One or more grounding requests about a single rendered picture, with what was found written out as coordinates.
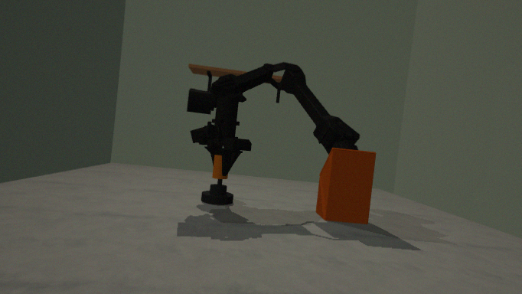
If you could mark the orange knob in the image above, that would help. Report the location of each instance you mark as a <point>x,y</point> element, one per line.
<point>217,171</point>

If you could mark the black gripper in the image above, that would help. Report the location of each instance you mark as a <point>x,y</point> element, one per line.
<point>231,144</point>

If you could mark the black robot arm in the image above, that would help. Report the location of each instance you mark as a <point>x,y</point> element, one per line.
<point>227,91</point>

